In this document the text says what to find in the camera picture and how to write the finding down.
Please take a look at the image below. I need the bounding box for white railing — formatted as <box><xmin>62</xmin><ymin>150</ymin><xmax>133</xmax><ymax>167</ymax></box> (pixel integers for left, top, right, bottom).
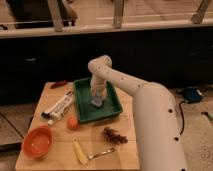
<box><xmin>0</xmin><ymin>0</ymin><xmax>213</xmax><ymax>39</ymax></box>

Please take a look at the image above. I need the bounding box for red marker pen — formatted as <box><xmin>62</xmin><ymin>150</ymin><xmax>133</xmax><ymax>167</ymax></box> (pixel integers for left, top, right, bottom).
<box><xmin>50</xmin><ymin>80</ymin><xmax>67</xmax><ymax>89</ymax></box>

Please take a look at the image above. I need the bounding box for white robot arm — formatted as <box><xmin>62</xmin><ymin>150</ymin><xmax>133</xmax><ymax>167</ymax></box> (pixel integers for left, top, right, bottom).
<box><xmin>88</xmin><ymin>55</ymin><xmax>188</xmax><ymax>171</ymax></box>

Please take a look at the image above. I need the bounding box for orange bowl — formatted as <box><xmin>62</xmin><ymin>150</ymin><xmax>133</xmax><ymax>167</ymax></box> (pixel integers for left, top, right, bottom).
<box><xmin>22</xmin><ymin>126</ymin><xmax>53</xmax><ymax>159</ymax></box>

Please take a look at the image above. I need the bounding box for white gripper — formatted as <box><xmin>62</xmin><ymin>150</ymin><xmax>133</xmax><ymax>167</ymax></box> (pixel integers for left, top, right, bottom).
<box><xmin>90</xmin><ymin>76</ymin><xmax>107</xmax><ymax>100</ymax></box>

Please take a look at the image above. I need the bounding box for blue device on floor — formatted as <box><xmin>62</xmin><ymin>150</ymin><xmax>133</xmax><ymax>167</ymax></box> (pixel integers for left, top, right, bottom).
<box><xmin>182</xmin><ymin>87</ymin><xmax>203</xmax><ymax>103</ymax></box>

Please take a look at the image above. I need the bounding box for white toothpaste tube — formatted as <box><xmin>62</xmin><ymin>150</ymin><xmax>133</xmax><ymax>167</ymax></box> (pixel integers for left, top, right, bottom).
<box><xmin>41</xmin><ymin>91</ymin><xmax>73</xmax><ymax>120</ymax></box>

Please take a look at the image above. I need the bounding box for orange fruit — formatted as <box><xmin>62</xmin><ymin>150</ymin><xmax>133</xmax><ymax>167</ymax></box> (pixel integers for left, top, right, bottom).
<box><xmin>67</xmin><ymin>116</ymin><xmax>79</xmax><ymax>130</ymax></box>

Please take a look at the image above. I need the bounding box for black cable on floor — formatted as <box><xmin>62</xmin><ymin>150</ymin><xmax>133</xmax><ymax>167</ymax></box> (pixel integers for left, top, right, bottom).
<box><xmin>178</xmin><ymin>99</ymin><xmax>186</xmax><ymax>135</ymax></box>

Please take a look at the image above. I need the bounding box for yellow banana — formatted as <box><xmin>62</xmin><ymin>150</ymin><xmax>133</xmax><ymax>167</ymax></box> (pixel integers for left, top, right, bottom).
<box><xmin>73</xmin><ymin>140</ymin><xmax>88</xmax><ymax>165</ymax></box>

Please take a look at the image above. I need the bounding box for metal spoon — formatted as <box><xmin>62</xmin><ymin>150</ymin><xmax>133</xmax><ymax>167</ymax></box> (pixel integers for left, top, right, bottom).
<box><xmin>87</xmin><ymin>147</ymin><xmax>116</xmax><ymax>160</ymax></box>

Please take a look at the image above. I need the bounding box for green plastic tray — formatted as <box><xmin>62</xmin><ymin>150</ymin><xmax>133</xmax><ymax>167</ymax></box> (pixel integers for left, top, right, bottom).
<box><xmin>73</xmin><ymin>78</ymin><xmax>123</xmax><ymax>124</ymax></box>

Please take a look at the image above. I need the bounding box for bunch of dark grapes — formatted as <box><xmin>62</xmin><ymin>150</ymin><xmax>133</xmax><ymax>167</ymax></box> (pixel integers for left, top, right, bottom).
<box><xmin>102</xmin><ymin>127</ymin><xmax>128</xmax><ymax>145</ymax></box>

